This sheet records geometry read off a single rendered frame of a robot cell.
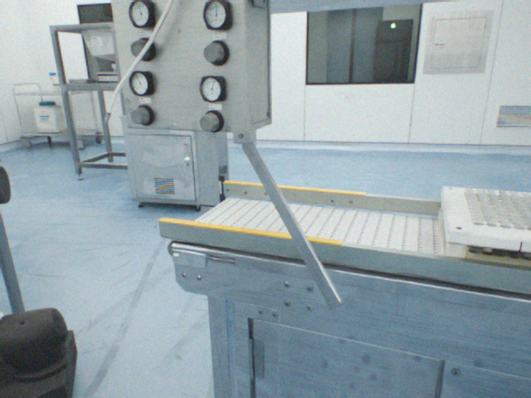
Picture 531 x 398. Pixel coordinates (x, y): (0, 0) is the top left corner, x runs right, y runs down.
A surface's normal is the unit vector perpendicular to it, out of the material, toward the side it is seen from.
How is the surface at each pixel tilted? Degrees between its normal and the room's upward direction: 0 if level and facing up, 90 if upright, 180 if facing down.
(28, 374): 0
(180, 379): 0
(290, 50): 90
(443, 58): 90
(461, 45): 90
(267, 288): 90
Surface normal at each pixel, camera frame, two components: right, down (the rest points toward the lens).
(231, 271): -0.36, 0.32
